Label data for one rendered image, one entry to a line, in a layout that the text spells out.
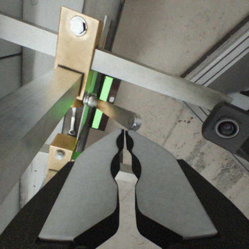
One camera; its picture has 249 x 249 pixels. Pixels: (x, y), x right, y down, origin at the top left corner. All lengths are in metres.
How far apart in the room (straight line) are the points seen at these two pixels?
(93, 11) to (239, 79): 0.91
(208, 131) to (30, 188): 0.83
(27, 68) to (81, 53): 0.35
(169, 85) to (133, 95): 0.92
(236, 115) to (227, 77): 0.90
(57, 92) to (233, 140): 0.19
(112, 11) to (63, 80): 0.24
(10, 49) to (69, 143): 0.29
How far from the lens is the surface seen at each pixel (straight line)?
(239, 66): 1.11
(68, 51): 0.25
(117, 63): 0.25
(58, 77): 0.22
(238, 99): 0.32
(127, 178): 0.43
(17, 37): 0.29
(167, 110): 1.28
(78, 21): 0.24
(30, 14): 0.55
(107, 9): 0.41
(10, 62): 0.53
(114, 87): 0.43
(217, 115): 0.20
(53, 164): 0.41
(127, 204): 2.06
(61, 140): 0.39
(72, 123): 0.49
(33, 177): 0.85
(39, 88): 0.18
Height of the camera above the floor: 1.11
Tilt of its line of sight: 59 degrees down
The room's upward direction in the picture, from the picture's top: 180 degrees clockwise
